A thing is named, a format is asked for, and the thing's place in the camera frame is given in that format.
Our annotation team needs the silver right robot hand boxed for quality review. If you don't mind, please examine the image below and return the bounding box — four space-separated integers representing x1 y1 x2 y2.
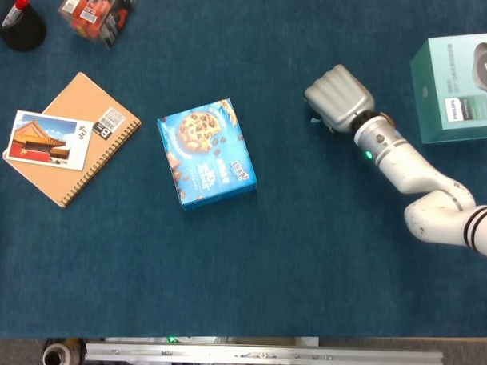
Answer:
302 63 377 135

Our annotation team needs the green speakerphone product box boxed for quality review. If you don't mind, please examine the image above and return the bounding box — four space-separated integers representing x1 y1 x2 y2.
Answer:
406 29 487 147

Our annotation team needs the blue chocolate chip cookie box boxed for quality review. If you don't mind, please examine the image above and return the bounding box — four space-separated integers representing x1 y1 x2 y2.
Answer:
153 94 261 215

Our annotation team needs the clear box with red items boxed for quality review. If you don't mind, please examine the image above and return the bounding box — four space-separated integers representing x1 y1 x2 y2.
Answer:
57 0 138 50

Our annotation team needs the blue felt table cloth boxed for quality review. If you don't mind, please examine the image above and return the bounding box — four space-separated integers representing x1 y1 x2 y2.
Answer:
0 0 487 355

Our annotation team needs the tan spiral notebook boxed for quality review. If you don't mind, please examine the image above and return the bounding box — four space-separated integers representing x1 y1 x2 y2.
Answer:
0 70 144 211

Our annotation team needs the palace photo postcard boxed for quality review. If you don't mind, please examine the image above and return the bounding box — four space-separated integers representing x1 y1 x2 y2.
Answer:
5 110 94 172

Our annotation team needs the black bottle red cap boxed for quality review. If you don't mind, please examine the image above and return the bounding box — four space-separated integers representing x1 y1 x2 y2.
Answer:
0 0 49 53

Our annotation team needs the red-capped white marker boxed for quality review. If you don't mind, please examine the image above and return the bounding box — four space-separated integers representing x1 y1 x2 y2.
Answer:
1 0 30 29

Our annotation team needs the grey tape roll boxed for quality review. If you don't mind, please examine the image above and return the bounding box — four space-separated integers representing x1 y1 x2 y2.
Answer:
41 339 74 365

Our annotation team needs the aluminium profile rail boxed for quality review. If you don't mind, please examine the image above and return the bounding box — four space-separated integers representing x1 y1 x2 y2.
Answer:
84 337 445 365

